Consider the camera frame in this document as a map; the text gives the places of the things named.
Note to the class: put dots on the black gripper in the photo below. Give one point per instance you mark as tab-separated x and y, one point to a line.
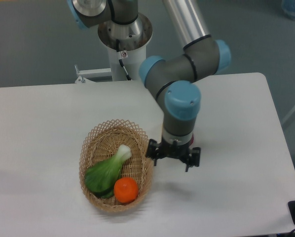
191	157

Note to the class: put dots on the orange fruit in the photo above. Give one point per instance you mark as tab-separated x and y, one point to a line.
126	190

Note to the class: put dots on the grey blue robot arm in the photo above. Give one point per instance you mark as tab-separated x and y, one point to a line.
170	82

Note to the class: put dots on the woven wicker basket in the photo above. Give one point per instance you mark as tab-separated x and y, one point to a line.
101	143

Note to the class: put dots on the purple sweet potato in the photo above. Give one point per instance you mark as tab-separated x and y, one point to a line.
193	140

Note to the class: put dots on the green bok choy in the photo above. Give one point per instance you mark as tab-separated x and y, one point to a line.
101	177

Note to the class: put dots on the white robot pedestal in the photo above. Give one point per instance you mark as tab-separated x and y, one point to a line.
126	47

